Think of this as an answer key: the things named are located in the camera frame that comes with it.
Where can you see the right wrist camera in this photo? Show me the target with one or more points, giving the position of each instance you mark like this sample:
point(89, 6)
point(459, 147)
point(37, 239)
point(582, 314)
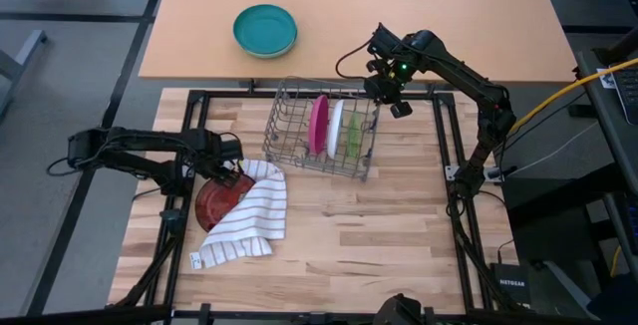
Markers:
point(385, 41)

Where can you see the teal plate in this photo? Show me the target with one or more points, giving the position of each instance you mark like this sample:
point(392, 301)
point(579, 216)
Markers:
point(264, 28)

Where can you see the white plate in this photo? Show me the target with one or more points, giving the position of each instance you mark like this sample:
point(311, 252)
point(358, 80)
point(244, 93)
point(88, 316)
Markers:
point(335, 130)

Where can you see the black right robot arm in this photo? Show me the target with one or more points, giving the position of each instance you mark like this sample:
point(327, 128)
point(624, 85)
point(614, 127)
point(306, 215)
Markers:
point(468, 81)

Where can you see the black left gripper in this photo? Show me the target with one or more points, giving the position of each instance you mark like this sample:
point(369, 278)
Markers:
point(219, 153)

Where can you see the white striped dish towel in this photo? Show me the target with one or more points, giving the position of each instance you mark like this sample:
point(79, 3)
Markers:
point(254, 215)

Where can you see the black laptop keyboard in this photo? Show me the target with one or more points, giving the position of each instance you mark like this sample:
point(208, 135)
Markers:
point(629, 96)

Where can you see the tan wooden desk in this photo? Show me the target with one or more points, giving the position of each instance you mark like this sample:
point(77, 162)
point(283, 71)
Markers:
point(324, 26)

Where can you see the black metal table frame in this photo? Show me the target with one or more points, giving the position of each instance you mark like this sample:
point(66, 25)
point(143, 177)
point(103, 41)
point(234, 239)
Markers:
point(187, 115)

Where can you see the black table-level camera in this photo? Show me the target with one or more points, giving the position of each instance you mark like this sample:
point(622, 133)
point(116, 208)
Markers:
point(399, 311)

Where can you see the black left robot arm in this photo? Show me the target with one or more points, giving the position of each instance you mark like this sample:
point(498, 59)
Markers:
point(139, 145)

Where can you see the dark red patterned plate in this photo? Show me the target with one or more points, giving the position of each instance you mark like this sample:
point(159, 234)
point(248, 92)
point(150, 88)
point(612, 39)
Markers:
point(217, 205)

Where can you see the pink plate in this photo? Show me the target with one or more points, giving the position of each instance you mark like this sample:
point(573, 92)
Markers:
point(318, 125)

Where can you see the lime green plate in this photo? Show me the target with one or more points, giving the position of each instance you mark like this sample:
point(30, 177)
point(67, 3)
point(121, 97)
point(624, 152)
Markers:
point(353, 135)

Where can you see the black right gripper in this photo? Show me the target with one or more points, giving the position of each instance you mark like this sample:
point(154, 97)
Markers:
point(391, 81)

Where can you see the grey metal table leg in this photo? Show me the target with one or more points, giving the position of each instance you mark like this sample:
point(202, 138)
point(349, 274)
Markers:
point(22, 56)

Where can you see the black Netgear network switch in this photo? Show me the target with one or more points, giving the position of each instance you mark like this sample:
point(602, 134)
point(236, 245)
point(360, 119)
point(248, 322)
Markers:
point(511, 282)

